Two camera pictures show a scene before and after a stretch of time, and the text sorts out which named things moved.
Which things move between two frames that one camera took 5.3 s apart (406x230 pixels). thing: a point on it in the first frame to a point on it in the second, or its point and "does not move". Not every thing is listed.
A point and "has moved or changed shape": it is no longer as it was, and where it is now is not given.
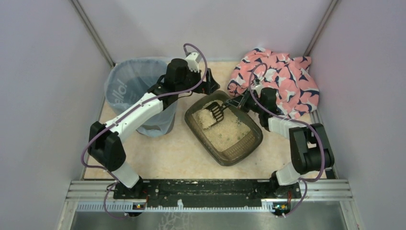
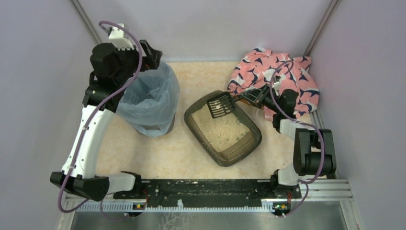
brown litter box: (233, 139) does not move
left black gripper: (206, 82) to (147, 52)
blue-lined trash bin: (128, 80) does not move
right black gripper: (240, 102) to (254, 96)
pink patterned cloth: (297, 87) does not move
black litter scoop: (217, 110) has moved or changed shape
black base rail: (208, 192) does not move
